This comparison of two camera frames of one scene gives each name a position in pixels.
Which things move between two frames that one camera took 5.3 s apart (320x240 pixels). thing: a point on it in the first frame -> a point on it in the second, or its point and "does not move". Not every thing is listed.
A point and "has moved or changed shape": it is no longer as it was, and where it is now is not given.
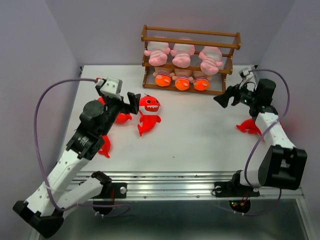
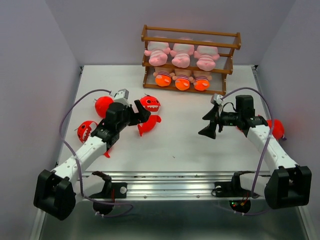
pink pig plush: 211,57 has moved or changed shape
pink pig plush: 158,51 does not move
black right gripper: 231,91 -> 213,114
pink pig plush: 182,53 does not move
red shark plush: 149,107 does not move
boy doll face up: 182,77 does not move
